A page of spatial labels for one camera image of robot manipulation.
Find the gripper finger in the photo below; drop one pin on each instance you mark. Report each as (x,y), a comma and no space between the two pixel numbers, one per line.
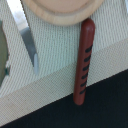
(4,55)

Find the brown sausage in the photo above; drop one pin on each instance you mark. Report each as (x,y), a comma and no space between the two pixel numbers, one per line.
(83,62)

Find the round wooden plate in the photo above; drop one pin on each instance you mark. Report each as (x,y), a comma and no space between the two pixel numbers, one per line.
(63,12)

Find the knife with wooden handle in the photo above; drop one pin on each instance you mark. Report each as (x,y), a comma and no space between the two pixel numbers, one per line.
(20,19)

